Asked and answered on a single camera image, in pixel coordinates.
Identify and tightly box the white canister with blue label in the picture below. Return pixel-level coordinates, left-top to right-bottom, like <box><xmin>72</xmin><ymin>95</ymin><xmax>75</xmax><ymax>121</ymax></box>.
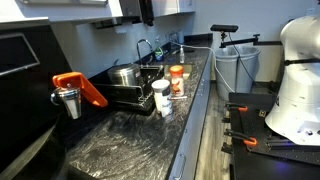
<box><xmin>151</xmin><ymin>78</ymin><xmax>174</xmax><ymax>119</ymax></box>

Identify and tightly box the creamer bottle with orange lid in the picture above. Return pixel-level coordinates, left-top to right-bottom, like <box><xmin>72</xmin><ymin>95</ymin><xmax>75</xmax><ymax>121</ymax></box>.
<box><xmin>169</xmin><ymin>65</ymin><xmax>186</xmax><ymax>98</ymax></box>

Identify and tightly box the black dish rack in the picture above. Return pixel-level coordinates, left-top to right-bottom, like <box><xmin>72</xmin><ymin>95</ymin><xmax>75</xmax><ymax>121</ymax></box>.
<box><xmin>89</xmin><ymin>63</ymin><xmax>165</xmax><ymax>116</ymax></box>

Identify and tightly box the green dish soap bottle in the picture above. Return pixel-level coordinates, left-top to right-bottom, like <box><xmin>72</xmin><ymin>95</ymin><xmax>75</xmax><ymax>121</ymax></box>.
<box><xmin>154</xmin><ymin>36</ymin><xmax>165</xmax><ymax>63</ymax></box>

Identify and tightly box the stainless steel pot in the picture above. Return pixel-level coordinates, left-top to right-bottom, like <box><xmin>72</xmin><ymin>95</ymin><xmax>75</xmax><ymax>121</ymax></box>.
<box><xmin>107</xmin><ymin>63</ymin><xmax>143</xmax><ymax>87</ymax></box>

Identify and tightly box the clear pump bottle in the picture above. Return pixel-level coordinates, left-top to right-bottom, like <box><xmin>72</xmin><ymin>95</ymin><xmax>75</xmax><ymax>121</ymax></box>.
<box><xmin>179</xmin><ymin>44</ymin><xmax>186</xmax><ymax>65</ymax></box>

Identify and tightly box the chrome sink faucet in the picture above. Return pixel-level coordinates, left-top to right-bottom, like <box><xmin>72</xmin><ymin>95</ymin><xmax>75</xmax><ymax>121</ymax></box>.
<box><xmin>135</xmin><ymin>38</ymin><xmax>154</xmax><ymax>65</ymax></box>

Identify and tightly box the grey trash bin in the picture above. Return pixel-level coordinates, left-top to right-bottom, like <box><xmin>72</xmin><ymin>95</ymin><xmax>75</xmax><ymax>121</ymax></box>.
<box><xmin>234</xmin><ymin>45</ymin><xmax>262</xmax><ymax>95</ymax></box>
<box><xmin>214</xmin><ymin>46</ymin><xmax>240</xmax><ymax>102</ymax></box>

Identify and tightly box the black clamp with orange grip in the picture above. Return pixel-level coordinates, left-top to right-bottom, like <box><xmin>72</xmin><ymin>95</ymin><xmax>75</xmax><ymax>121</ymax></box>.
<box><xmin>224</xmin><ymin>102</ymin><xmax>250</xmax><ymax>113</ymax></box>
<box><xmin>223</xmin><ymin>128</ymin><xmax>259</xmax><ymax>148</ymax></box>

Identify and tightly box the black paper towel dispenser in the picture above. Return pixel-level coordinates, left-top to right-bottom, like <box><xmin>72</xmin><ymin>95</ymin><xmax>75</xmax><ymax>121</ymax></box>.
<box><xmin>91</xmin><ymin>0</ymin><xmax>155</xmax><ymax>34</ymax></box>

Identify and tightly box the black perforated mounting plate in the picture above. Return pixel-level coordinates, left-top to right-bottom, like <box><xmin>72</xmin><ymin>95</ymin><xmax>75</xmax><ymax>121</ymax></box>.
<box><xmin>229</xmin><ymin>93</ymin><xmax>320</xmax><ymax>168</ymax></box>

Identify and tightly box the black coffee maker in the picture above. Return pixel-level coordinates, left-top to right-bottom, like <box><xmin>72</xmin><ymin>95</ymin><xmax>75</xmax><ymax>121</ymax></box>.
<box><xmin>0</xmin><ymin>24</ymin><xmax>110</xmax><ymax>180</ymax></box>

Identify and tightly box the grey base cabinet with handles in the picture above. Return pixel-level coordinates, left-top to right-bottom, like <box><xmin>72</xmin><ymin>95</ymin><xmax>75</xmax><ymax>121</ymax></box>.
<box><xmin>165</xmin><ymin>49</ymin><xmax>215</xmax><ymax>180</ymax></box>

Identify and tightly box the white cable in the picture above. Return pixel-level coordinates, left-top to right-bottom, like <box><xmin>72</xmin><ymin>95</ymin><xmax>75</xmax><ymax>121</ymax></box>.
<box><xmin>171</xmin><ymin>41</ymin><xmax>236</xmax><ymax>95</ymax></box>

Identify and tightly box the black camera cable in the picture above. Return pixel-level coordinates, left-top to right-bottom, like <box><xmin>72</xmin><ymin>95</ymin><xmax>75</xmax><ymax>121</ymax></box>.
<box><xmin>227</xmin><ymin>31</ymin><xmax>256</xmax><ymax>85</ymax></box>

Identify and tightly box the black stereo camera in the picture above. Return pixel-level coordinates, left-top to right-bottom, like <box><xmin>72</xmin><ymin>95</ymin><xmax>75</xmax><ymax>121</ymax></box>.
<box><xmin>210</xmin><ymin>24</ymin><xmax>240</xmax><ymax>34</ymax></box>

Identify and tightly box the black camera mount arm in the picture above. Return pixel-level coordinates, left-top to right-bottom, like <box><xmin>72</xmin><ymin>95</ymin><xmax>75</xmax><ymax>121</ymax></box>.
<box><xmin>219</xmin><ymin>32</ymin><xmax>284</xmax><ymax>50</ymax></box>

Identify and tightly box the white wall cabinet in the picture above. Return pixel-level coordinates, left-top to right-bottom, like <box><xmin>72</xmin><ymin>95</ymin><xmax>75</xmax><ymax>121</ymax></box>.
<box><xmin>0</xmin><ymin>0</ymin><xmax>196</xmax><ymax>25</ymax></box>

